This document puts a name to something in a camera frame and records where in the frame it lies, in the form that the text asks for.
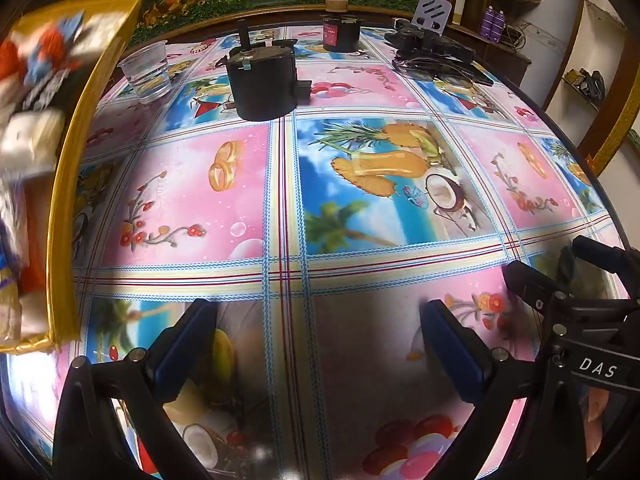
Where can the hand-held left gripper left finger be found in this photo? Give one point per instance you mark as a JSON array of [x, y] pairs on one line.
[[175, 360]]

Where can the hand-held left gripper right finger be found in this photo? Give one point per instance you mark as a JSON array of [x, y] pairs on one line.
[[457, 360]]

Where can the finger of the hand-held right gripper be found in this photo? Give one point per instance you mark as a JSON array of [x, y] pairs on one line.
[[600, 255], [530, 282]]

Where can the yellow storage box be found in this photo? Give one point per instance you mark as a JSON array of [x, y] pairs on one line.
[[65, 210]]

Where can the person's right hand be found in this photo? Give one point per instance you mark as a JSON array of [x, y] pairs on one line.
[[597, 410]]

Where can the dark shoes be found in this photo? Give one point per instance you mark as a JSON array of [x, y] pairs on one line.
[[590, 82]]

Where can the wooden sideboard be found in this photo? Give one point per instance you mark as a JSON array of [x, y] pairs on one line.
[[510, 60]]

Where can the eyeglasses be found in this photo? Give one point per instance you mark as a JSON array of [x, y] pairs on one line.
[[445, 74]]

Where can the purple spray can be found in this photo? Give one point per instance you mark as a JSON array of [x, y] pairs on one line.
[[487, 22], [498, 24]]

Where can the black folded gadget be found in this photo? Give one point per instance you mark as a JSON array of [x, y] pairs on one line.
[[430, 45]]

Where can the pale phone stand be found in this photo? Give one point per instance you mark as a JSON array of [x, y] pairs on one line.
[[432, 15]]

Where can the black round device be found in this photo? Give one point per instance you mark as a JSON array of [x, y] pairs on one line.
[[262, 85]]

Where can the clear plastic cup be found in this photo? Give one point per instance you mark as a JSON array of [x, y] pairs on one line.
[[145, 72]]

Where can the dark jar with wooden lid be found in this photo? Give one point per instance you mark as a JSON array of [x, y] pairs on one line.
[[341, 32]]

